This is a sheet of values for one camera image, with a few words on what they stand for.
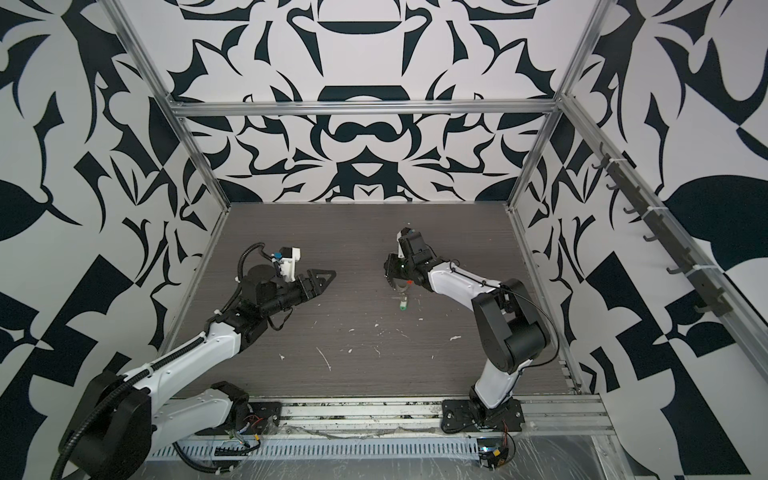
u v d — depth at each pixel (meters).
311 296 0.71
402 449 0.71
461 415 0.74
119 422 0.40
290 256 0.75
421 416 0.76
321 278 0.81
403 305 0.94
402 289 0.92
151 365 0.46
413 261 0.73
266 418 0.73
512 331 0.47
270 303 0.67
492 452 0.71
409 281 0.94
